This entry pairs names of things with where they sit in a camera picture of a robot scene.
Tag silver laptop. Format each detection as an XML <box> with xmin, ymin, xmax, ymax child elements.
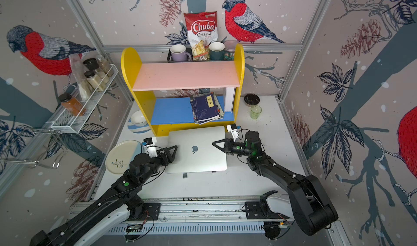
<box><xmin>166</xmin><ymin>126</ymin><xmax>227</xmax><ymax>174</ymax></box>

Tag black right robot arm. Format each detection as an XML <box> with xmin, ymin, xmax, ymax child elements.
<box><xmin>212</xmin><ymin>131</ymin><xmax>338</xmax><ymax>236</ymax></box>

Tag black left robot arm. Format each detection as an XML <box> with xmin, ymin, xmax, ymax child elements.
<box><xmin>30</xmin><ymin>146</ymin><xmax>178</xmax><ymax>246</ymax></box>

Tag black lid spice jar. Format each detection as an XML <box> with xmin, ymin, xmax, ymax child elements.
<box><xmin>84</xmin><ymin>70</ymin><xmax>105</xmax><ymax>92</ymax></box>

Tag cream floral plate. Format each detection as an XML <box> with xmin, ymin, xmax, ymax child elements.
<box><xmin>105</xmin><ymin>140</ymin><xmax>142</xmax><ymax>174</ymax></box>

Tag green glass tumbler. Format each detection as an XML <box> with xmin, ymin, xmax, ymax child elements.
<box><xmin>250</xmin><ymin>105</ymin><xmax>262</xmax><ymax>120</ymax></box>

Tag blue striped white bowl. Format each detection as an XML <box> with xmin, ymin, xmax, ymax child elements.
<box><xmin>127</xmin><ymin>110</ymin><xmax>151</xmax><ymax>134</ymax></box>

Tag dark blue book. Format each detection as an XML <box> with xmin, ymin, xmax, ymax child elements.
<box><xmin>190</xmin><ymin>94</ymin><xmax>222</xmax><ymax>123</ymax></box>

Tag stack of books underneath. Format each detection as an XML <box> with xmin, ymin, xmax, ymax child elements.
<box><xmin>189</xmin><ymin>92</ymin><xmax>225</xmax><ymax>125</ymax></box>

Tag dark small bowl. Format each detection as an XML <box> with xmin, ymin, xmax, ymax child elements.
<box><xmin>244</xmin><ymin>93</ymin><xmax>260</xmax><ymax>106</ymax></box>

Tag white grey book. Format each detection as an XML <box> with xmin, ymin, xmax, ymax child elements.
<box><xmin>223</xmin><ymin>87</ymin><xmax>235</xmax><ymax>112</ymax></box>

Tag yellow pink blue shelf unit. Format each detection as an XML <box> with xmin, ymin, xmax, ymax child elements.
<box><xmin>121</xmin><ymin>44</ymin><xmax>245</xmax><ymax>137</ymax></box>

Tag clear plastic bag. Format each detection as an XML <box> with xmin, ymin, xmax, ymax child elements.
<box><xmin>69</xmin><ymin>54</ymin><xmax>94</xmax><ymax>101</ymax></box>

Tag green mug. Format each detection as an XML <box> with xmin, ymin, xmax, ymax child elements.
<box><xmin>209</xmin><ymin>42</ymin><xmax>230</xmax><ymax>61</ymax></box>

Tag orange spice jar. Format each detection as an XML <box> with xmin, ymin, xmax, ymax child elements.
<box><xmin>58</xmin><ymin>93</ymin><xmax>86</xmax><ymax>116</ymax></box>

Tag pink mug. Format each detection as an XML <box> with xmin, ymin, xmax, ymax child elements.
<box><xmin>224</xmin><ymin>40</ymin><xmax>238</xmax><ymax>60</ymax></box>

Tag purple mug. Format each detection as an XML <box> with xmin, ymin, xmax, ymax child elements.
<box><xmin>170</xmin><ymin>44</ymin><xmax>192</xmax><ymax>62</ymax></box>

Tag rear spice jar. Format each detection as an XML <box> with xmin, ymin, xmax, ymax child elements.
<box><xmin>96</xmin><ymin>55</ymin><xmax>114</xmax><ymax>77</ymax></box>

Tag tall spice jar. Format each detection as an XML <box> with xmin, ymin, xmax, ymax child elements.
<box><xmin>83</xmin><ymin>58</ymin><xmax>110</xmax><ymax>84</ymax></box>

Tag Chuba chips bag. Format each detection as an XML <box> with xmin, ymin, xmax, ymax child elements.
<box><xmin>184</xmin><ymin>11</ymin><xmax>218</xmax><ymax>61</ymax></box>

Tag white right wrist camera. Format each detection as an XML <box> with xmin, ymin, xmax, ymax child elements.
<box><xmin>227</xmin><ymin>124</ymin><xmax>241</xmax><ymax>142</ymax></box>

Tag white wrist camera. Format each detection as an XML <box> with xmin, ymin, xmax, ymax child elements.
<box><xmin>227</xmin><ymin>124</ymin><xmax>241</xmax><ymax>142</ymax></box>
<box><xmin>142</xmin><ymin>137</ymin><xmax>157</xmax><ymax>158</ymax></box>

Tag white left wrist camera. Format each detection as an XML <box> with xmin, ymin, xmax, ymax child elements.
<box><xmin>142</xmin><ymin>137</ymin><xmax>157</xmax><ymax>158</ymax></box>

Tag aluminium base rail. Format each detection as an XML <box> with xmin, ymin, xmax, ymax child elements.
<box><xmin>69</xmin><ymin>195</ymin><xmax>339</xmax><ymax>237</ymax></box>

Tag white wire wall rack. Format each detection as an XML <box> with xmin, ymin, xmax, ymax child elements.
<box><xmin>1</xmin><ymin>64</ymin><xmax>118</xmax><ymax>171</ymax></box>

